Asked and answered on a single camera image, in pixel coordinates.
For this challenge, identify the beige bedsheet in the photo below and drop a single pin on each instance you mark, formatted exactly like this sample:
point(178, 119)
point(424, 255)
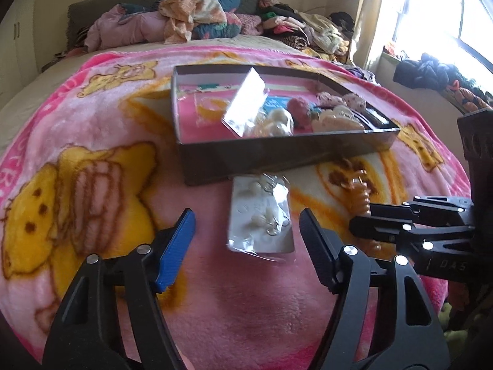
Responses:
point(23, 96)

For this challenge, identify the cream curtain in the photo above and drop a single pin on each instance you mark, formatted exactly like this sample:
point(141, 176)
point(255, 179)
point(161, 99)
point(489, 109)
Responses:
point(373, 11)

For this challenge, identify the pile of mixed clothes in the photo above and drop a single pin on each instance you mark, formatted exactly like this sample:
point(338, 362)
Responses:
point(308, 27)

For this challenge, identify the navy floral duvet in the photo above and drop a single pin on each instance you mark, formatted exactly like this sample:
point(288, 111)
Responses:
point(227, 2)

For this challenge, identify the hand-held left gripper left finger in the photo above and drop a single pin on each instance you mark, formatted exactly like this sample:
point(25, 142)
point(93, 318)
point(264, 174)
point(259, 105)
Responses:
point(175, 250)

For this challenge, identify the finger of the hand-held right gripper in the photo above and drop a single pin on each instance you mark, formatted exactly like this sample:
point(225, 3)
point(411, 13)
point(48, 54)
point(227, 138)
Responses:
point(423, 208)
point(385, 228)

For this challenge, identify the pink knitted cloth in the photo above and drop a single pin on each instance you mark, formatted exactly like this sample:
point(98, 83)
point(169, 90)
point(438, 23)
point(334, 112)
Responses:
point(250, 23)

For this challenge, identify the pink printed blanket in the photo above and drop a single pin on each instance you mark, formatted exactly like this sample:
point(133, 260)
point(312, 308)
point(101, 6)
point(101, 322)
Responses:
point(238, 308)

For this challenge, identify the cream orange printed cloth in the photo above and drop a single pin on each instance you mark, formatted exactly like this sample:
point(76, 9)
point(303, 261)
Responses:
point(192, 11)

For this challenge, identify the brown cardboard box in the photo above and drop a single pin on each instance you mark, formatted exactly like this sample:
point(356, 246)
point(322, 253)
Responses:
point(231, 162)

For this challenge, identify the dark clothes on windowsill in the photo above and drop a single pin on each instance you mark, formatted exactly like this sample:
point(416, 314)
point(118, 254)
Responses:
point(423, 71)

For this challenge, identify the pink padded jacket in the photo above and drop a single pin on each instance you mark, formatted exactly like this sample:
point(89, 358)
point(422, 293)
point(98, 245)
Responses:
point(127, 27)

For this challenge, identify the cream wardrobe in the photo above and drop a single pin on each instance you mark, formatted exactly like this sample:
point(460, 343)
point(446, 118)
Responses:
point(15, 34)

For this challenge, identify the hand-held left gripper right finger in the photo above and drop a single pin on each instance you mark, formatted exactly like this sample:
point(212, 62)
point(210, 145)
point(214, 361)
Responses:
point(314, 246)

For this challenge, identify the bagged earrings card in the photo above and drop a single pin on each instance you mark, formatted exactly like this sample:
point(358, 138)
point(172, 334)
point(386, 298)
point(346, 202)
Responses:
point(250, 210)

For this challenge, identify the purple clothes heap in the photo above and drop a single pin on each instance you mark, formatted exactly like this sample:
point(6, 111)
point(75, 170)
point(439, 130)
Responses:
point(360, 74)

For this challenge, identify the blue patterned card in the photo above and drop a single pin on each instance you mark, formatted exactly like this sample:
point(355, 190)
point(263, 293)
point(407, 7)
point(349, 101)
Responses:
point(275, 104)

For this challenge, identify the clear bag with white card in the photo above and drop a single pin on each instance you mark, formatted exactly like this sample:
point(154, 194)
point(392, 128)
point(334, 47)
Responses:
point(244, 100)

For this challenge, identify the pile of clothes on bed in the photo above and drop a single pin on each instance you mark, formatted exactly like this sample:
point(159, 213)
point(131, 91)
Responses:
point(100, 5)

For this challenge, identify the window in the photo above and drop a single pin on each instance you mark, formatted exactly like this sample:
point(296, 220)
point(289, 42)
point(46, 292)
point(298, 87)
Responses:
point(443, 7)

